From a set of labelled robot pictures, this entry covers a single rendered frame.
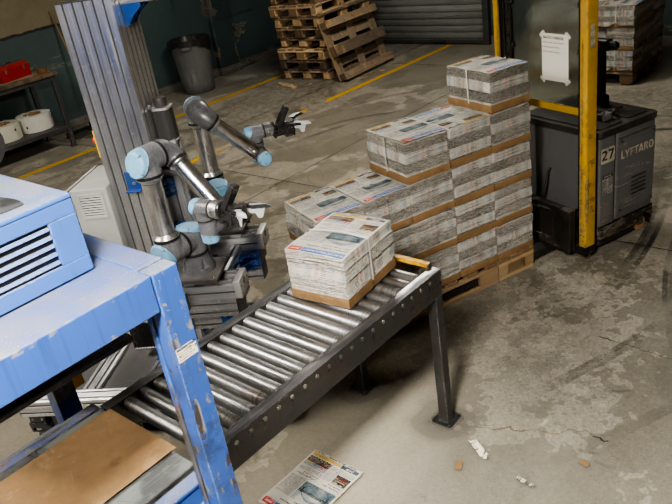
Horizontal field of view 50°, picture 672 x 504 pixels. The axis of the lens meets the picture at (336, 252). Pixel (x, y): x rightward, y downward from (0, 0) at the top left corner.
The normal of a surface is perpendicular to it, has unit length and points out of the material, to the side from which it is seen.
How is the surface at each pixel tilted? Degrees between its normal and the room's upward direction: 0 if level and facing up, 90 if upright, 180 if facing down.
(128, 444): 0
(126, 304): 90
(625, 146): 90
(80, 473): 0
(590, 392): 0
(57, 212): 90
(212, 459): 90
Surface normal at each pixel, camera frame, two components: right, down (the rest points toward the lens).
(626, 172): 0.51, 0.32
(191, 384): 0.76, 0.19
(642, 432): -0.15, -0.88
